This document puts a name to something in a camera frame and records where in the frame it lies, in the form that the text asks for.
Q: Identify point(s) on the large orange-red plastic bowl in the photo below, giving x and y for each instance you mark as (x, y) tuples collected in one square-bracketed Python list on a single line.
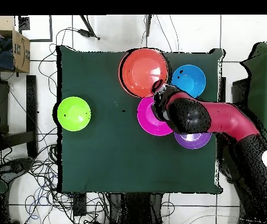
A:
[(142, 72)]

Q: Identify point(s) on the green plastic bowl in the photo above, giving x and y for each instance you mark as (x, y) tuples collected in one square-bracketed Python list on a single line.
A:
[(74, 113)]

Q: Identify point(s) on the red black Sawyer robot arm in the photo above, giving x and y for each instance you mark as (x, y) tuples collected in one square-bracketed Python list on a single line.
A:
[(229, 119)]

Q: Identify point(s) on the pink plastic bowl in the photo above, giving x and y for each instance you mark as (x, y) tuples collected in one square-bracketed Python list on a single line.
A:
[(146, 119)]

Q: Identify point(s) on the dark green tablecloth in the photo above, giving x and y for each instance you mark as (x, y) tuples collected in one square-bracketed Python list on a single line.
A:
[(123, 163)]

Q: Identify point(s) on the purple plastic bowl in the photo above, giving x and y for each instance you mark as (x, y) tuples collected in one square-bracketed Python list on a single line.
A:
[(191, 141)]

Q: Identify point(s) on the light blue plastic bowl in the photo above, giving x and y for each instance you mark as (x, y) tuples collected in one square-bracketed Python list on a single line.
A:
[(190, 79)]

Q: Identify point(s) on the black power adapter box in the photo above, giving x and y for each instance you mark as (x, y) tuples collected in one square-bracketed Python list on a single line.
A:
[(79, 204)]

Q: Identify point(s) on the black tripod leg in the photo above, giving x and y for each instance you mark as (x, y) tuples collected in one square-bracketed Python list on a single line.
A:
[(148, 23), (88, 32)]

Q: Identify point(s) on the cardboard box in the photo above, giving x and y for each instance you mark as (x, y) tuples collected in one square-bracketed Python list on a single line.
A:
[(21, 53)]

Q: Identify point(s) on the dark blue bag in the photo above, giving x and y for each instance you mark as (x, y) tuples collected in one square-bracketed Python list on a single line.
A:
[(3, 60)]

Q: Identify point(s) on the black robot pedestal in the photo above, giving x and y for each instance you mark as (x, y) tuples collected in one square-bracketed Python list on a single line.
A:
[(135, 207)]

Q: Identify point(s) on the black table leg frame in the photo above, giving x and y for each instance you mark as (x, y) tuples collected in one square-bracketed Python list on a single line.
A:
[(32, 112), (239, 91)]

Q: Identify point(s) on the black metal floor frame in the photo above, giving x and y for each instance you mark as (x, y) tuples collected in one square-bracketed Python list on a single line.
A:
[(51, 28)]

